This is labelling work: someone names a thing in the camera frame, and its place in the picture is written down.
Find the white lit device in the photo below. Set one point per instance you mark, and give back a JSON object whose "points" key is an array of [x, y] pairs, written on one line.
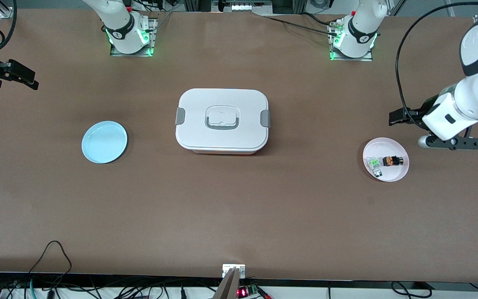
{"points": [[247, 6]]}

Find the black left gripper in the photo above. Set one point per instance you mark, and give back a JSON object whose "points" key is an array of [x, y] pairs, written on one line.
{"points": [[417, 113]]}

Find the circuit board with red light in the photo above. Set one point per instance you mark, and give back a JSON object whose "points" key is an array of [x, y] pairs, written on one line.
{"points": [[247, 290]]}

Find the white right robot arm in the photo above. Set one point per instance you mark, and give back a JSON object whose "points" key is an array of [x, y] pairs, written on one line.
{"points": [[118, 20]]}

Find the pink round plate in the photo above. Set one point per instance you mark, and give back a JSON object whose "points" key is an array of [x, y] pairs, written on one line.
{"points": [[386, 147]]}

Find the green and clear switch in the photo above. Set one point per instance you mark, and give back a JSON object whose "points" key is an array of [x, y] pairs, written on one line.
{"points": [[374, 166]]}

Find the light blue round plate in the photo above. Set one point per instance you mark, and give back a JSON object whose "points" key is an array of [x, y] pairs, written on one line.
{"points": [[104, 142]]}

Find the orange and black switch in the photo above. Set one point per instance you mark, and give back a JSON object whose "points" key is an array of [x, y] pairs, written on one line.
{"points": [[392, 161]]}

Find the white lidded lunch box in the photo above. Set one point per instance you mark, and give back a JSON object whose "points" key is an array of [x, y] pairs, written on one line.
{"points": [[222, 120]]}

